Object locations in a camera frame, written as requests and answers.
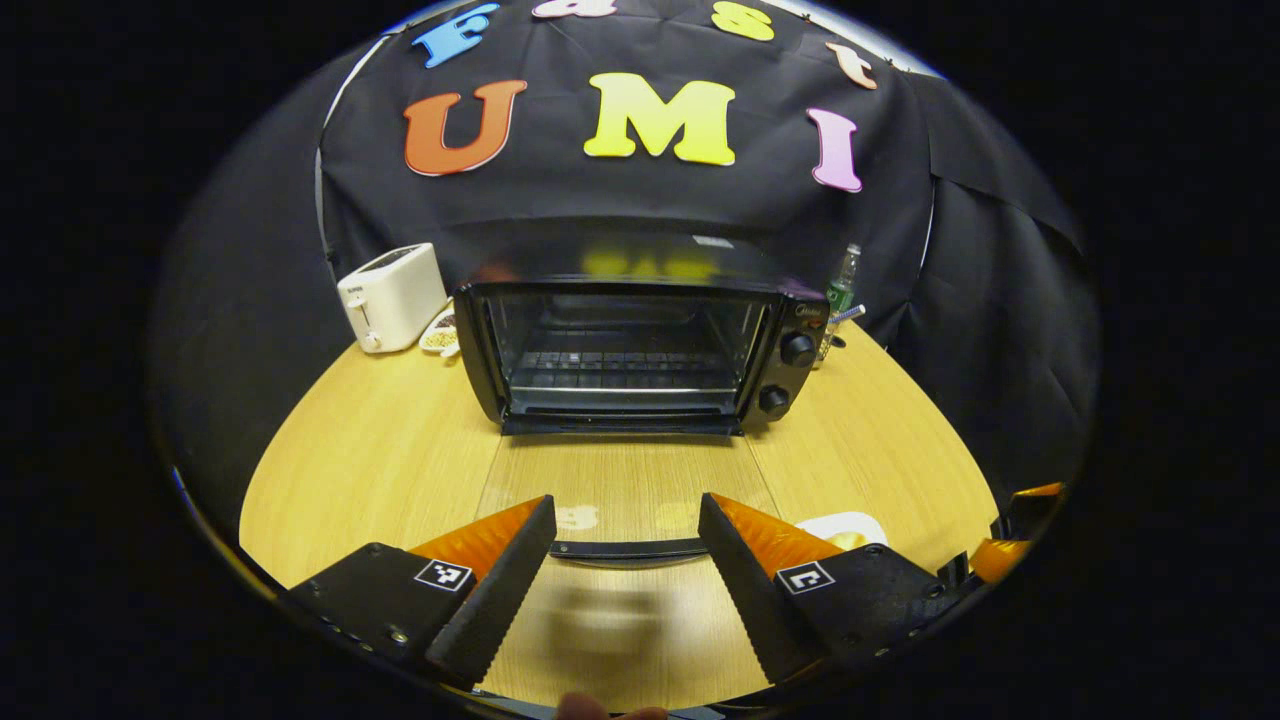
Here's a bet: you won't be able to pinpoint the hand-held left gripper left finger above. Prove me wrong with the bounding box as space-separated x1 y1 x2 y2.
283 494 559 691

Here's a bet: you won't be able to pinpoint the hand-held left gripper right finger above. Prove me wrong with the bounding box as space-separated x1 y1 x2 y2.
697 492 967 687

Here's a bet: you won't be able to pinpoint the black electric oven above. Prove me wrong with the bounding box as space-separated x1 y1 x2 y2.
455 232 831 566

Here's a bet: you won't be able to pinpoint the white round plate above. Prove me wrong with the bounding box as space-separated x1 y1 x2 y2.
797 512 889 553

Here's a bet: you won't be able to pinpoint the white sectioned snack plate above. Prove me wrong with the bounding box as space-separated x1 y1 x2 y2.
420 305 463 358

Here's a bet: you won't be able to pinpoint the white toaster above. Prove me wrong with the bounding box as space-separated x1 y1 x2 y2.
337 243 449 354

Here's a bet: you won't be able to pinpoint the black backdrop cloth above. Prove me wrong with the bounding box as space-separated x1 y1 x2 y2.
150 0 1101 541

